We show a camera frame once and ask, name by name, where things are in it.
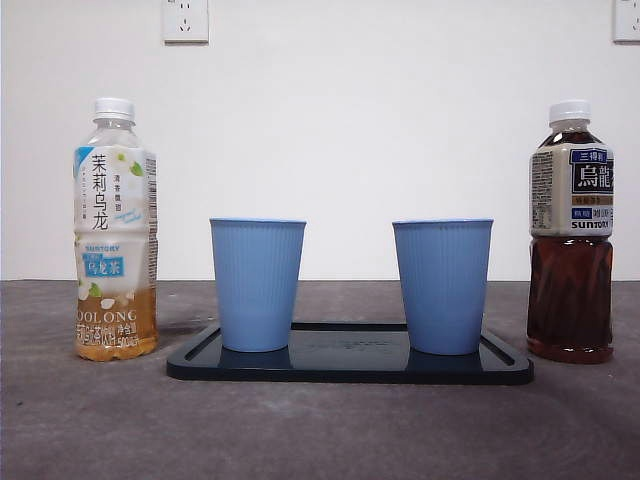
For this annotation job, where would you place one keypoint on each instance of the jasmine oolong tea bottle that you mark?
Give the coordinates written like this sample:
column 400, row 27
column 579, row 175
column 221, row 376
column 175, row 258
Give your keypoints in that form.
column 115, row 260

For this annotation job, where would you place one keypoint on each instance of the dark oolong tea bottle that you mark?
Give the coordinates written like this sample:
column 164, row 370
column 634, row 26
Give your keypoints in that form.
column 570, row 300

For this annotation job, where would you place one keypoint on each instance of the blue ribbed cup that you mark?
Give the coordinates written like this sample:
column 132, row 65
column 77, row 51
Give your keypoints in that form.
column 255, row 285
column 442, row 285

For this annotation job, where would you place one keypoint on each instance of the dark blue tray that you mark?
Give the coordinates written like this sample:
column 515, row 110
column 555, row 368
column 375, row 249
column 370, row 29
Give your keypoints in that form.
column 350, row 367

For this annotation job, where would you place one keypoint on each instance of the white wall socket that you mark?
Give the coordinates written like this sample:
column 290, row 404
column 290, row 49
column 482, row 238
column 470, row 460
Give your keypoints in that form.
column 185, row 22
column 627, row 20

